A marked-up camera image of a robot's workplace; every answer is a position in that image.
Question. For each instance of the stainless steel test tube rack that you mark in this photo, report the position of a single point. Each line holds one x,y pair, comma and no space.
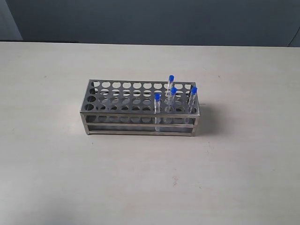
127,108

